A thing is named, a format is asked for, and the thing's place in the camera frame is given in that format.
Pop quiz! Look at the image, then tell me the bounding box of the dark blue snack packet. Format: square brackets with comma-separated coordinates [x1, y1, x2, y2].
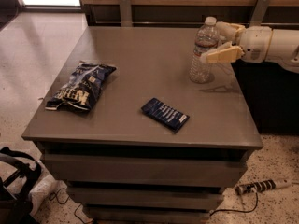
[141, 98, 190, 133]

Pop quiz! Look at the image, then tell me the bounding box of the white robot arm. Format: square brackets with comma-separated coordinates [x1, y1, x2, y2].
[200, 21, 299, 74]

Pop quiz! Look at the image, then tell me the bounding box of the thin black floor cable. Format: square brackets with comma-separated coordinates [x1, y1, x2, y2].
[48, 188, 94, 224]

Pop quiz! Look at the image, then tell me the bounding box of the grey drawer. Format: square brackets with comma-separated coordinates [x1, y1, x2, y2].
[42, 154, 247, 187]
[83, 206, 209, 224]
[67, 188, 223, 210]

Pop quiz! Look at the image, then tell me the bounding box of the grey drawer cabinet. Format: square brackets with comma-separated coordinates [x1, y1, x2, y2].
[23, 27, 262, 214]

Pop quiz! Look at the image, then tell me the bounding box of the clear plastic water bottle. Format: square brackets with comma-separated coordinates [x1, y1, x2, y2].
[189, 17, 220, 83]

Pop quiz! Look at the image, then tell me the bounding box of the black bag with straps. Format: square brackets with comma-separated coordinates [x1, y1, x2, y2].
[0, 147, 41, 224]

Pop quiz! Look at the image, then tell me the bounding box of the bottom grey drawer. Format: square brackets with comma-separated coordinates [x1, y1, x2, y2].
[83, 206, 209, 224]

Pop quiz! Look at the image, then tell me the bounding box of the metal bracket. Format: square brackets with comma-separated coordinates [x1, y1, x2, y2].
[119, 0, 133, 27]
[249, 0, 271, 26]

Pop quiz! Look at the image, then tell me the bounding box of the left metal bracket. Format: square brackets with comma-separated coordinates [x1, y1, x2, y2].
[119, 0, 133, 27]

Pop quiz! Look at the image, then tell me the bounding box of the blue chip bag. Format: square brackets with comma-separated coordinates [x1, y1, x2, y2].
[45, 62, 117, 111]

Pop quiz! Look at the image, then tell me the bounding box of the middle grey drawer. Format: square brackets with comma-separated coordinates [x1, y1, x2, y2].
[67, 188, 223, 210]

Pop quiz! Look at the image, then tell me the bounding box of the top grey drawer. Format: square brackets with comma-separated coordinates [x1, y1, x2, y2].
[42, 154, 247, 187]

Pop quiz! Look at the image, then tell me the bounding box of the black power cable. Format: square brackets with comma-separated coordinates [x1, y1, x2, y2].
[208, 191, 260, 217]

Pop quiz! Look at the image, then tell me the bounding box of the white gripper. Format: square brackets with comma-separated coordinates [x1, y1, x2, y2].
[200, 21, 273, 64]

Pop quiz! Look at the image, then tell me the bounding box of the right metal bracket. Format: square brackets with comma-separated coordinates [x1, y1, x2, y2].
[249, 0, 271, 26]

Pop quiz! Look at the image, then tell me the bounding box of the clear plastic bag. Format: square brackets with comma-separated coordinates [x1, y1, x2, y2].
[29, 166, 58, 216]

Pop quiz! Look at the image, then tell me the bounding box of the white power strip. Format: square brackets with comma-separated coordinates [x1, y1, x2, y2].
[235, 178, 292, 195]

